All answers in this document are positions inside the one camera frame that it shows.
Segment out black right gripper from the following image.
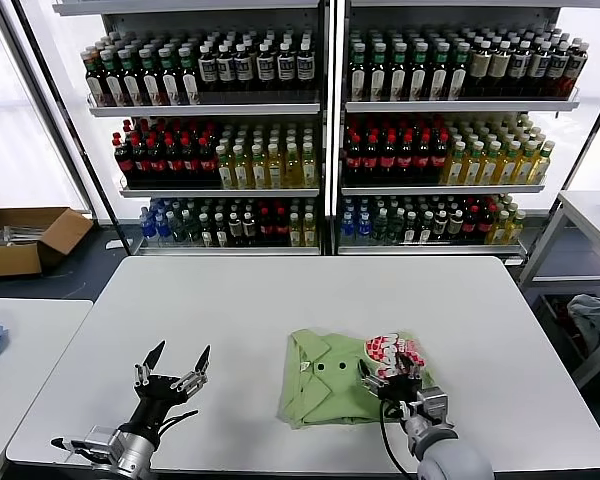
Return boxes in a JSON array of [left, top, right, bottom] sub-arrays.
[[358, 355, 425, 422]]

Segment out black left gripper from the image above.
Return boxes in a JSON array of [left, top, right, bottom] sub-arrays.
[[118, 340, 212, 445]]

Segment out light green polo shirt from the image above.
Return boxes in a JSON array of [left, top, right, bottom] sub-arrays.
[[277, 327, 439, 432]]

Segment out grey blue clothes pile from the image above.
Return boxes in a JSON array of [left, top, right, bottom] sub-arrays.
[[565, 293, 600, 352]]

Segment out green-tinted water bottle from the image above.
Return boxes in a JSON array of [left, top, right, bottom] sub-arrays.
[[168, 211, 185, 246], [183, 211, 200, 247], [387, 210, 404, 246], [371, 210, 389, 246]]

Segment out blue drink bottle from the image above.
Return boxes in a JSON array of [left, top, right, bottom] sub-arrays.
[[355, 211, 372, 246], [339, 211, 356, 246], [138, 206, 155, 241], [152, 211, 169, 246]]

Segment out red-capped cola bottle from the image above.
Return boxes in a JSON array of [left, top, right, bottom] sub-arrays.
[[129, 137, 151, 188], [146, 136, 168, 188], [378, 130, 398, 182], [272, 206, 289, 248], [477, 205, 495, 246], [180, 136, 201, 188], [396, 130, 416, 182], [431, 130, 452, 182], [197, 135, 218, 188], [257, 206, 274, 248], [163, 136, 184, 188], [343, 130, 363, 182], [462, 205, 480, 246], [112, 138, 135, 188], [361, 130, 381, 182], [413, 130, 434, 182]]

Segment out open brown cardboard box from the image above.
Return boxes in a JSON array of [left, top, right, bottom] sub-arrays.
[[0, 206, 95, 279]]

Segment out grey metal parts bundle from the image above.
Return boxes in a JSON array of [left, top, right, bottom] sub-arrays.
[[0, 224, 50, 247]]

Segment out dark tea bottle green cap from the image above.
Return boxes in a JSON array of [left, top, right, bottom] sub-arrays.
[[388, 42, 410, 102], [101, 47, 126, 107], [447, 42, 471, 102], [139, 46, 163, 107], [119, 46, 144, 107], [83, 48, 108, 107], [178, 45, 201, 106], [348, 42, 369, 102], [428, 42, 451, 102], [408, 42, 430, 102], [158, 45, 182, 106], [368, 42, 389, 102]]

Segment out dark bottle white blue label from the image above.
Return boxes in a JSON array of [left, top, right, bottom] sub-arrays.
[[233, 42, 254, 93], [275, 41, 295, 93], [562, 41, 590, 99], [527, 40, 553, 98], [255, 41, 276, 93], [508, 40, 533, 98], [215, 42, 236, 94], [545, 40, 572, 99], [295, 40, 315, 93], [197, 43, 219, 94]]

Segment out dark bottle beige label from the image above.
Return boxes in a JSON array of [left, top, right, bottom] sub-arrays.
[[488, 40, 513, 98], [468, 40, 493, 98]]

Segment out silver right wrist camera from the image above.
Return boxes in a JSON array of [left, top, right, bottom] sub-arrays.
[[414, 386, 452, 427]]

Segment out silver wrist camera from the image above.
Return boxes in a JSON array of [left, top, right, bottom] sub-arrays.
[[68, 424, 125, 470], [414, 386, 452, 427]]

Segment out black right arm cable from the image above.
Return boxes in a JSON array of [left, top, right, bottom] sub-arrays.
[[377, 401, 421, 480]]

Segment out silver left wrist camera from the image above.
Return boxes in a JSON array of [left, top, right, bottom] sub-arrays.
[[68, 424, 125, 470]]

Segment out grey metal frame table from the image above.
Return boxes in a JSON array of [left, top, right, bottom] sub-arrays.
[[515, 190, 600, 392]]

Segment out black metal frame pole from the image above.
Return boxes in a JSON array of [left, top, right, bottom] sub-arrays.
[[8, 0, 133, 252], [520, 74, 600, 266]]

